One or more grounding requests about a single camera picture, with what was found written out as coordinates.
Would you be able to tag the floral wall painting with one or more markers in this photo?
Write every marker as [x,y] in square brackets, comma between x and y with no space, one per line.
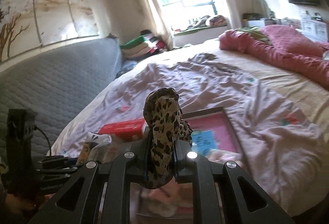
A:
[29,24]

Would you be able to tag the beige left curtain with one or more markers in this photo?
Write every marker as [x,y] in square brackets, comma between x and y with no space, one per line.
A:
[154,21]

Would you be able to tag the pink and blue book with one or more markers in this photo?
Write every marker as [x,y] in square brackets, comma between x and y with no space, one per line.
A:
[213,132]

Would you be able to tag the clothes pile on windowsill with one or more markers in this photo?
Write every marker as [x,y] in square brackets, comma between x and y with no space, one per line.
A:
[205,22]

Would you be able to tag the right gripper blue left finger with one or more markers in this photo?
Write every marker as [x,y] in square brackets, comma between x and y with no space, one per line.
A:
[147,154]

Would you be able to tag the lilac bed sheet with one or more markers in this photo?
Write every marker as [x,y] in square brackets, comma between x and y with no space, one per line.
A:
[228,112]

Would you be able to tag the stack of folded blankets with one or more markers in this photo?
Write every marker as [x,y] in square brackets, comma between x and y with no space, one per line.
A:
[144,46]

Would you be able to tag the grey quilted headboard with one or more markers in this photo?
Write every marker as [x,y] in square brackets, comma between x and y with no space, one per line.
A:
[57,85]

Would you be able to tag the red and white carton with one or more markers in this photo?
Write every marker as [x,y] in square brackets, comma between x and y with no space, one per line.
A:
[130,130]

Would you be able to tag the white printed snack bag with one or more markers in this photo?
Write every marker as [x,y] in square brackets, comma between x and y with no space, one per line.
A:
[94,148]

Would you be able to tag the white desk fan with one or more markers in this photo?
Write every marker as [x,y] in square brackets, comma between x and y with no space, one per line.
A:
[261,7]

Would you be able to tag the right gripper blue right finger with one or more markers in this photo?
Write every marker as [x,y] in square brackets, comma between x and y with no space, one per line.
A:
[182,173]

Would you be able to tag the leopard print scrunchie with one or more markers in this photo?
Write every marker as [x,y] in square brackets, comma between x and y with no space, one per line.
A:
[164,117]

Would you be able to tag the dark shallow tray box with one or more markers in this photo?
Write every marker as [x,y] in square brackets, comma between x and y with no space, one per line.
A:
[221,156]

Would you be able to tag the pink quilted duvet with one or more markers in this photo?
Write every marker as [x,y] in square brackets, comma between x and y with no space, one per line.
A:
[280,46]

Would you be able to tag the white drawer cabinet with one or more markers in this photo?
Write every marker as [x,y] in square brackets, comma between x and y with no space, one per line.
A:
[316,31]

